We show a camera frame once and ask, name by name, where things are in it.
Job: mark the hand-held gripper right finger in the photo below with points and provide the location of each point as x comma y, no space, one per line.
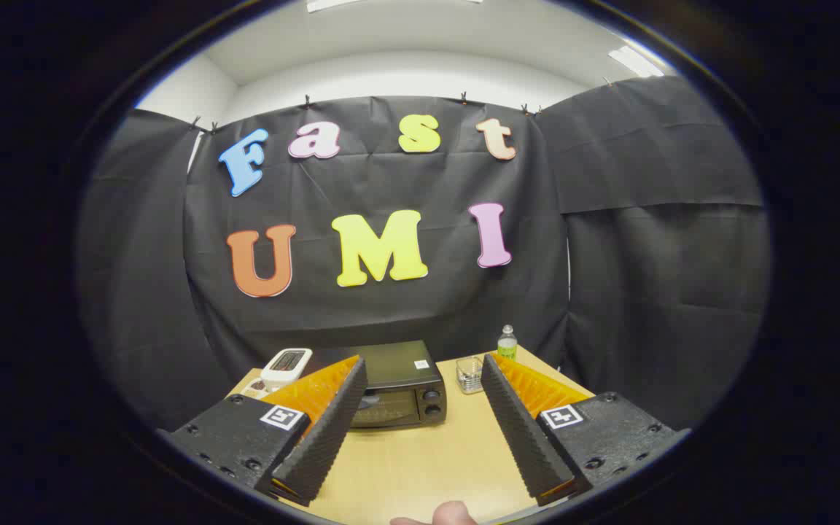
522,430

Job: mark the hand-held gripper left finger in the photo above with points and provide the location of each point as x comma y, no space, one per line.
325,430

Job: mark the black toaster oven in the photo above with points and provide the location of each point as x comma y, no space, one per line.
405,394

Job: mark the white pop-up toaster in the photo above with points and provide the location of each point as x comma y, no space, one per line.
285,364

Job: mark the clear glass container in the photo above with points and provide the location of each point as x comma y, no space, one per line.
469,375

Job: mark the small plate of snacks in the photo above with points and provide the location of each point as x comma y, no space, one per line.
256,389

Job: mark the green label plastic bottle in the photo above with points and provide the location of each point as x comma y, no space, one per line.
507,346

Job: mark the black backdrop cloth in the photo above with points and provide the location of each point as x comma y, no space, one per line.
391,321

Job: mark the ceiling light panel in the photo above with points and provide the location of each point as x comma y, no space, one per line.
635,62
329,4

